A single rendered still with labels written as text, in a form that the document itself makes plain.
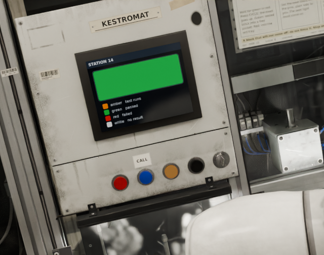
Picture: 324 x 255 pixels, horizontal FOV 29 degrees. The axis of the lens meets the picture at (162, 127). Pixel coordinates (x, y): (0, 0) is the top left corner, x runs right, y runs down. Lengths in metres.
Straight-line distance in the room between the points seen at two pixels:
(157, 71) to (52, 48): 0.24
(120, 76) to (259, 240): 0.59
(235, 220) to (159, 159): 0.53
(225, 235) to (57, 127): 0.60
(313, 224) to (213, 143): 0.57
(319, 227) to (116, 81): 0.63
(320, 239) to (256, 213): 0.10
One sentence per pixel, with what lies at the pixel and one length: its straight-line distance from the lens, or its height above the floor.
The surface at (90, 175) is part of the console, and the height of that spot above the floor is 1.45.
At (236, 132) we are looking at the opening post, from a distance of 1.49.
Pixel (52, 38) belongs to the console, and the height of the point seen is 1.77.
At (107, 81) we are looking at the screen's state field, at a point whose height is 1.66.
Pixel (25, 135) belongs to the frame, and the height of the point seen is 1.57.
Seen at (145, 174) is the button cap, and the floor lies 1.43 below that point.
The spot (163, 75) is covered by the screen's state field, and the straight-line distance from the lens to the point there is 1.40.
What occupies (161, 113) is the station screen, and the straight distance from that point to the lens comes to 1.42.
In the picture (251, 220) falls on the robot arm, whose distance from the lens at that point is 0.96.
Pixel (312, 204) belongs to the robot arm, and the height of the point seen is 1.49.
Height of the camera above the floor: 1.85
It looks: 13 degrees down
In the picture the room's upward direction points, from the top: 12 degrees counter-clockwise
